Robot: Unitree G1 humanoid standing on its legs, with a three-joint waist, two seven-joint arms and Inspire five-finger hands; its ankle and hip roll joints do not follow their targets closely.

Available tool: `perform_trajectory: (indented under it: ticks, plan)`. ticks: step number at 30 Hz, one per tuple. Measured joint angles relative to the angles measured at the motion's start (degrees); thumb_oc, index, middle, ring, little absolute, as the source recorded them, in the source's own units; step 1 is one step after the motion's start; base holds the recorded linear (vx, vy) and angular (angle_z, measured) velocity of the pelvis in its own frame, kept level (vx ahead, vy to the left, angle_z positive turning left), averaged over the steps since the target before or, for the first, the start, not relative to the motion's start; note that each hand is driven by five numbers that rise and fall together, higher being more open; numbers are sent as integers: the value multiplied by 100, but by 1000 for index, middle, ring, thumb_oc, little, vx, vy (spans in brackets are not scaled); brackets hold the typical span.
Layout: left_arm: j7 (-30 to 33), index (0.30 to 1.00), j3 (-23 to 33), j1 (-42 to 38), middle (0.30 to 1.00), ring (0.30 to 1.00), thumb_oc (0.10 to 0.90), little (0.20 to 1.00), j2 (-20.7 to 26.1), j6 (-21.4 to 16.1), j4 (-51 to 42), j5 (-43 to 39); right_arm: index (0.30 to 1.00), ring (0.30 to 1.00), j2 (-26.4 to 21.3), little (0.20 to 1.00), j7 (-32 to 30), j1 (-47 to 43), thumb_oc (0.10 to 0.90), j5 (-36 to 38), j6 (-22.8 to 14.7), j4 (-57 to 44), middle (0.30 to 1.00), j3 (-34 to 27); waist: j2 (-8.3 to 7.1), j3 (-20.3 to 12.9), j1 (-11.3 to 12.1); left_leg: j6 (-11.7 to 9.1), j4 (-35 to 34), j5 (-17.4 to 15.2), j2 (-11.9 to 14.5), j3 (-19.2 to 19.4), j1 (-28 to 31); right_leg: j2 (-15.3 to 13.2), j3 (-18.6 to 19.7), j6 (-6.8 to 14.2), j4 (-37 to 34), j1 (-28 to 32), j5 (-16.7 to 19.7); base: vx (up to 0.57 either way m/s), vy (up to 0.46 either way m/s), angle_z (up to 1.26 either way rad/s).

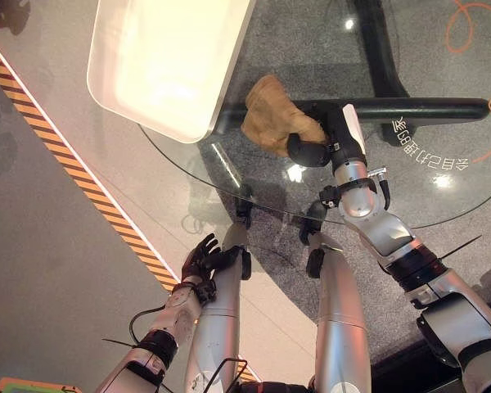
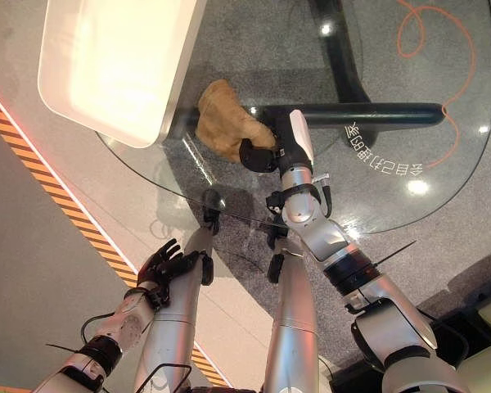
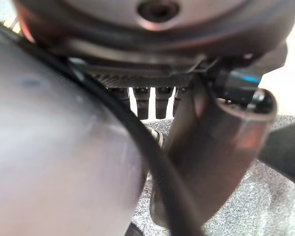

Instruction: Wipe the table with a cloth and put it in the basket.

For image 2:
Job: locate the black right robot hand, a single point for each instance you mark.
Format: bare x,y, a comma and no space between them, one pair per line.
296,151

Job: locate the tan cloth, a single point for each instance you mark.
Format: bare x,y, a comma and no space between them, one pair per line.
217,123

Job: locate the black table base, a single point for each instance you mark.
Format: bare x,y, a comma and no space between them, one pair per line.
352,114

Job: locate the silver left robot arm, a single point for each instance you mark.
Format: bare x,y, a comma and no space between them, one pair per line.
122,323

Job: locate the silver right robot leg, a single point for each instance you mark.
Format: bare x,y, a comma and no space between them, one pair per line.
290,311

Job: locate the silver left robot leg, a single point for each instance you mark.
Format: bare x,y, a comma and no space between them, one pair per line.
172,323

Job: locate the white plastic basket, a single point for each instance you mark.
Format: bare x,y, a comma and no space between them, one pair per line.
114,65

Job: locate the silver robot leg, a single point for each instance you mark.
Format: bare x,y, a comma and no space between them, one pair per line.
290,311
172,323

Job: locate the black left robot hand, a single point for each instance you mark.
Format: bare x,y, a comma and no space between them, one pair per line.
165,268

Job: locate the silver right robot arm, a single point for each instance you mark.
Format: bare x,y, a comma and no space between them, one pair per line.
331,241

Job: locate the cream furniture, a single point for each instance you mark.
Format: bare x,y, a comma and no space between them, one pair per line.
489,356

